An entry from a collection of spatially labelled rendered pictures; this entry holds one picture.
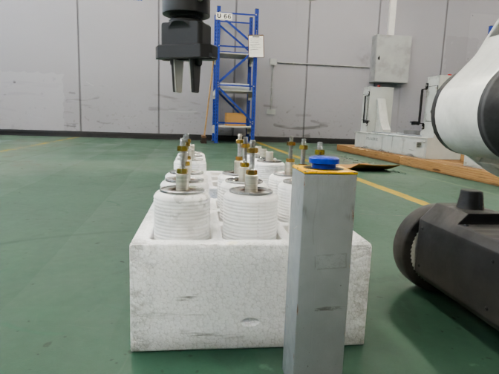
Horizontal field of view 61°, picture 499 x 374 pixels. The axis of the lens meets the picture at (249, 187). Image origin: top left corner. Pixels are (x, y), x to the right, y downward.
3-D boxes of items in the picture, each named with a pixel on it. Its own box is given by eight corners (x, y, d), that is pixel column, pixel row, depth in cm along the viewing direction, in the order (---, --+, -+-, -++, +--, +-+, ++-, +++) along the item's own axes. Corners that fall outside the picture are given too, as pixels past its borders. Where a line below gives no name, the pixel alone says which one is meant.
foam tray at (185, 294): (307, 266, 111) (311, 199, 108) (364, 345, 72) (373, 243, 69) (155, 267, 106) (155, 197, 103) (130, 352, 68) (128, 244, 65)
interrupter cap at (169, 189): (165, 188, 76) (165, 184, 76) (207, 189, 76) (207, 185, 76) (154, 195, 69) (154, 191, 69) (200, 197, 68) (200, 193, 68)
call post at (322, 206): (327, 367, 65) (341, 168, 61) (341, 397, 59) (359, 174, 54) (281, 369, 65) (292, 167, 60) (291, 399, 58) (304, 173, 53)
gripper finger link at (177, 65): (183, 93, 83) (183, 60, 82) (174, 92, 80) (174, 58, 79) (176, 93, 84) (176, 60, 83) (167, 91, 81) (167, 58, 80)
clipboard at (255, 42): (263, 58, 621) (264, 30, 614) (263, 58, 617) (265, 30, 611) (246, 57, 617) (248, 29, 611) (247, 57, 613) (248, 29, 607)
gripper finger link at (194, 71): (188, 92, 79) (188, 57, 78) (197, 93, 82) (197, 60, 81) (196, 92, 78) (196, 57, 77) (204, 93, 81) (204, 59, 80)
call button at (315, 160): (333, 170, 59) (333, 155, 59) (342, 174, 55) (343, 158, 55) (304, 169, 58) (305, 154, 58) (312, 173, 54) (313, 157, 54)
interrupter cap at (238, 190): (280, 196, 72) (280, 192, 72) (238, 198, 69) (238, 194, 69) (261, 188, 79) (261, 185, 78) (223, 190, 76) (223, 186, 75)
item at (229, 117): (243, 125, 678) (243, 113, 675) (246, 126, 654) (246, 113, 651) (224, 125, 674) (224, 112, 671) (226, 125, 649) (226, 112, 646)
